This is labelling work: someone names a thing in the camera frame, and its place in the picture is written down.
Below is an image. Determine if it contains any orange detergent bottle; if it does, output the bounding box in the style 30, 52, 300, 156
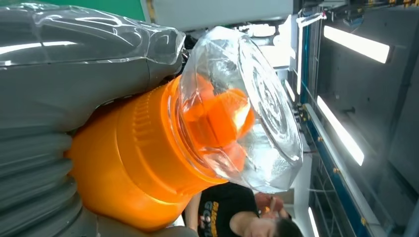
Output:
65, 25, 304, 234

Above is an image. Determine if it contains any person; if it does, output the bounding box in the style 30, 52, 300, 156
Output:
183, 182, 305, 237

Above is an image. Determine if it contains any long ceiling light panel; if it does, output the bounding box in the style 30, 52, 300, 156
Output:
284, 79, 296, 103
307, 206, 320, 237
316, 95, 365, 167
323, 25, 391, 64

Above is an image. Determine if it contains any blue metal frame rail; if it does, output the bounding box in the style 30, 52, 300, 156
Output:
299, 19, 374, 237

